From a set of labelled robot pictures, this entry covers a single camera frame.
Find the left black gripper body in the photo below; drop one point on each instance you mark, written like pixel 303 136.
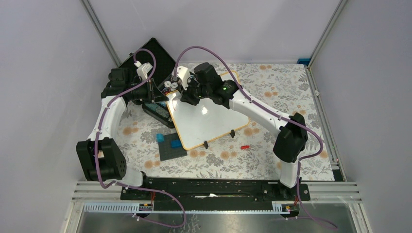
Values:
pixel 150 91

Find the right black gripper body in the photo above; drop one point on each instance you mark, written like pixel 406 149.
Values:
pixel 194 94

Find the yellow framed whiteboard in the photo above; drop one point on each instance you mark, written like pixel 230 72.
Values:
pixel 204 122

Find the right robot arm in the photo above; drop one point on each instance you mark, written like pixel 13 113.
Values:
pixel 291 137

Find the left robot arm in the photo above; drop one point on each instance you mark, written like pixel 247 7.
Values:
pixel 100 157

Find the black whiteboard foot clip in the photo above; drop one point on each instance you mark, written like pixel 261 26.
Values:
pixel 232 133

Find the white poker chip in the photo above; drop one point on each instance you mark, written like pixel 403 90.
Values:
pixel 167 84

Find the black poker chip case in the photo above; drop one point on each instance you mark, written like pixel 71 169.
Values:
pixel 163 64

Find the light blue building brick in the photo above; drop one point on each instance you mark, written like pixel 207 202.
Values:
pixel 160 137

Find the dark blue building brick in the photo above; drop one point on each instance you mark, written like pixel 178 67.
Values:
pixel 176 144

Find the floral table mat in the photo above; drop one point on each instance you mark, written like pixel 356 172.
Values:
pixel 283 87

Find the dark grey building baseplate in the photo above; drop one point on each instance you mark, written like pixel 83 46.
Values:
pixel 168 153

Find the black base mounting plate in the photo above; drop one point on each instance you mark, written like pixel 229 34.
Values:
pixel 214 194

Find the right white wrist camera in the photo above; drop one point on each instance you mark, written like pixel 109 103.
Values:
pixel 183 74

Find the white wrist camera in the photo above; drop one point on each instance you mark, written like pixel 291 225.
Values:
pixel 143 71
pixel 183 74

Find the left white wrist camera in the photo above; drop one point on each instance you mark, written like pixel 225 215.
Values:
pixel 143 71

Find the blue corner bracket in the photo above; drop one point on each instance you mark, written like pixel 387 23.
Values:
pixel 304 61

